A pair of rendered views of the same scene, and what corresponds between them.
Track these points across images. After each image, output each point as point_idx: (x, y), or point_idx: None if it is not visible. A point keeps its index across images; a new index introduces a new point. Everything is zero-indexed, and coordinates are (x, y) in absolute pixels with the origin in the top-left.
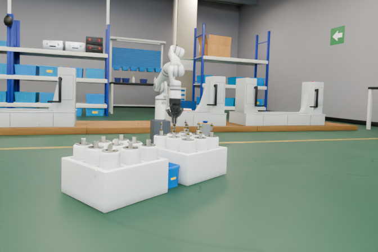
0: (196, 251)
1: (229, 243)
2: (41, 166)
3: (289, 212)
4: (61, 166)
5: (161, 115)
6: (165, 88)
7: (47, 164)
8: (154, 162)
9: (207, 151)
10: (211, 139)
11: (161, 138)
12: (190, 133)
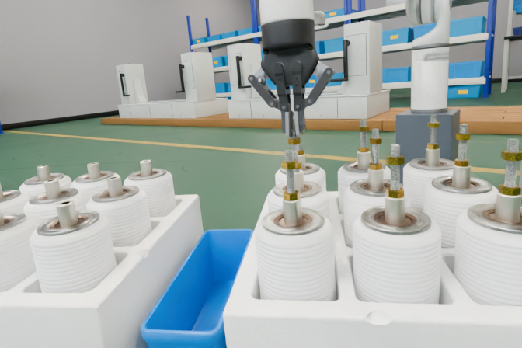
0: None
1: None
2: (189, 190)
3: None
4: (207, 195)
5: (422, 95)
6: (436, 7)
7: (204, 187)
8: (20, 307)
9: (394, 321)
10: (483, 241)
11: (282, 181)
12: (451, 170)
